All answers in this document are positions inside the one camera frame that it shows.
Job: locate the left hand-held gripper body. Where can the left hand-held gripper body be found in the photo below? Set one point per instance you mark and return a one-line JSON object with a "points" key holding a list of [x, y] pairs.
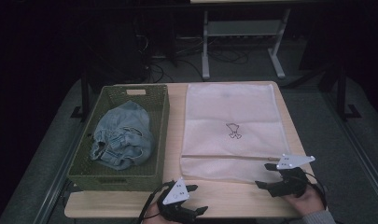
{"points": [[176, 193]]}

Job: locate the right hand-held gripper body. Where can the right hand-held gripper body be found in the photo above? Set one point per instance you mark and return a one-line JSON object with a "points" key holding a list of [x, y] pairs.
{"points": [[291, 183]]}

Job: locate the white mesh laundry bag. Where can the white mesh laundry bag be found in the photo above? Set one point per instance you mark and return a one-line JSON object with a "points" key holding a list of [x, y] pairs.
{"points": [[227, 105]]}

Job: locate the light blue denim jeans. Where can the light blue denim jeans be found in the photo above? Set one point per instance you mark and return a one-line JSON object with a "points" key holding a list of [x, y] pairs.
{"points": [[124, 133]]}

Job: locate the green woven basket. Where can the green woven basket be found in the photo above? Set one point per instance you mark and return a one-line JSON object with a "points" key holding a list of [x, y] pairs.
{"points": [[84, 168]]}

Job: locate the person's right hand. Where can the person's right hand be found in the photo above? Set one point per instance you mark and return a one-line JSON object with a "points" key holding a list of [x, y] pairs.
{"points": [[309, 202]]}

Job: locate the person's left hand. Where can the person's left hand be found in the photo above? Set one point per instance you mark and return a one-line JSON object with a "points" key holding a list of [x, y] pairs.
{"points": [[152, 216]]}

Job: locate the black metal stand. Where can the black metal stand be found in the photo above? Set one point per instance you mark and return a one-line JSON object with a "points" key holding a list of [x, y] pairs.
{"points": [[85, 93], [341, 93]]}

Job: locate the white metal desk frame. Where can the white metal desk frame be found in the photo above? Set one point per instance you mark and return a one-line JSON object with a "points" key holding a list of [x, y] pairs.
{"points": [[205, 46]]}

